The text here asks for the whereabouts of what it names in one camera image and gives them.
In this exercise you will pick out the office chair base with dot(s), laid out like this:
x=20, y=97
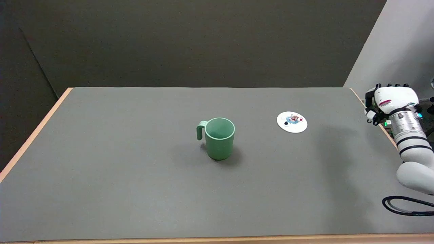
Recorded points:
x=430, y=101

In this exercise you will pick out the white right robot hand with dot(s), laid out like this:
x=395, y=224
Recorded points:
x=393, y=98

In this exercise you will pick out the white printed cup lid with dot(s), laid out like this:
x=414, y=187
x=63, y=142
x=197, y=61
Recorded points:
x=292, y=122

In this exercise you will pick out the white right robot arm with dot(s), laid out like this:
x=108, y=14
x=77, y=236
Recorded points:
x=412, y=149

